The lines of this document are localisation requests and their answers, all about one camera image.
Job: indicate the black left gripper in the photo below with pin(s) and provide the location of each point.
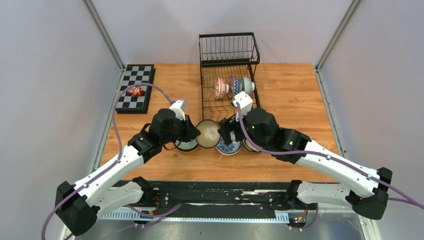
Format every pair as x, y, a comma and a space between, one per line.
191, 131

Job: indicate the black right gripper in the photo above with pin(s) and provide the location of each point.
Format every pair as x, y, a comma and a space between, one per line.
226, 126

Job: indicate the beige interior bowl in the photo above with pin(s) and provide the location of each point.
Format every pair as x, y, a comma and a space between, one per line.
209, 133

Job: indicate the orange floral pattern bowl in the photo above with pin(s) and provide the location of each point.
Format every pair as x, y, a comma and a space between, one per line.
221, 88

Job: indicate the orange geometric pattern bowl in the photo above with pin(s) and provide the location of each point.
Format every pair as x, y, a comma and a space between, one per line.
234, 86

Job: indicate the teal dashed pattern bowl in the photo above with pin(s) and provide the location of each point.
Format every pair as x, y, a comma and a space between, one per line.
248, 86

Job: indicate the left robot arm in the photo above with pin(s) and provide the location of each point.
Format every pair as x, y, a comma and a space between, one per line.
109, 172

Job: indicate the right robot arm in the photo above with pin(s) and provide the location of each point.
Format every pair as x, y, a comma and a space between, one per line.
362, 189

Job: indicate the white blue striped bowl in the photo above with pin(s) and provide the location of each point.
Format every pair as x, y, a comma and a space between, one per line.
230, 149

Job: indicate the black beige right bowl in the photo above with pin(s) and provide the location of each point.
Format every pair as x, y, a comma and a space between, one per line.
249, 146

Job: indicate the red owl toy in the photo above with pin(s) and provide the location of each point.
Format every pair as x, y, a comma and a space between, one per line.
136, 91

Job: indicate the black white chessboard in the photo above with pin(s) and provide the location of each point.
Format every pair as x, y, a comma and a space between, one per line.
136, 98

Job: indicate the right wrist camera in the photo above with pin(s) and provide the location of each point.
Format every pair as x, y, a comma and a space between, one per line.
243, 102

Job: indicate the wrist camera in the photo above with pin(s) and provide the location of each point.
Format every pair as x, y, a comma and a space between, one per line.
178, 107
243, 102

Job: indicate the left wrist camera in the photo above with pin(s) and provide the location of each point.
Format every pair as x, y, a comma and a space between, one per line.
178, 107

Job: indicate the black wire dish rack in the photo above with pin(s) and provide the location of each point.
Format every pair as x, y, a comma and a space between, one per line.
222, 55

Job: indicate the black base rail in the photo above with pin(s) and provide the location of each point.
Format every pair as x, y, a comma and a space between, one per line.
207, 200

